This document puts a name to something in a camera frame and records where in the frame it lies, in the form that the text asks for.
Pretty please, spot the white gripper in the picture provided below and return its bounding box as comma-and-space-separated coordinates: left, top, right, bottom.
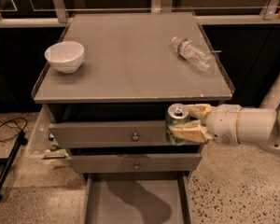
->
171, 104, 242, 146

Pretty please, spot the green soda can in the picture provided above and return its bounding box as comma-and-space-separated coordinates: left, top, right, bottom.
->
166, 104, 189, 146

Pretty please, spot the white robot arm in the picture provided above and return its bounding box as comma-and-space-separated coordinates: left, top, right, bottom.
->
166, 74, 280, 155

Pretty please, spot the grey middle drawer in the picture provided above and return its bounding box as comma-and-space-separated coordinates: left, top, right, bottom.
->
69, 146, 202, 173

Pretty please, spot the grey drawer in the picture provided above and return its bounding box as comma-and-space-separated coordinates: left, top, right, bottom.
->
81, 172, 194, 224
48, 103, 218, 149
69, 146, 202, 173

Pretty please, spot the grey top drawer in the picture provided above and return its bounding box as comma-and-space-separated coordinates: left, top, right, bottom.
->
48, 103, 218, 149

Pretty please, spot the grey drawer cabinet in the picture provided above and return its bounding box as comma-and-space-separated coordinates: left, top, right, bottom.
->
31, 11, 236, 224

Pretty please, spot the grey bottom drawer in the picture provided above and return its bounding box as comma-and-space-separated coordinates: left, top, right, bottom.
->
81, 172, 194, 224

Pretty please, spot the clear plastic water bottle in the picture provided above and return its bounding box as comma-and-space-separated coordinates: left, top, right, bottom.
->
171, 36, 216, 72

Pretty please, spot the white ceramic bowl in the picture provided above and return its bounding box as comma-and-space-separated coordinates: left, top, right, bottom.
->
44, 41, 85, 74

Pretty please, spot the clear plastic side bin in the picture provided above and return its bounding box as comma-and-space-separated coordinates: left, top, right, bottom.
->
25, 110, 68, 160

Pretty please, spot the black metal floor bar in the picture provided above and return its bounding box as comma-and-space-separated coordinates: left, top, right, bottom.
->
0, 131, 28, 199

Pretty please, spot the metal railing frame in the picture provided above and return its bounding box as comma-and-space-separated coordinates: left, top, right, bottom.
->
0, 0, 280, 28

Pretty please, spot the black cable on floor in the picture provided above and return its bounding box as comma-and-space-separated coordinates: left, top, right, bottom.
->
0, 114, 29, 143

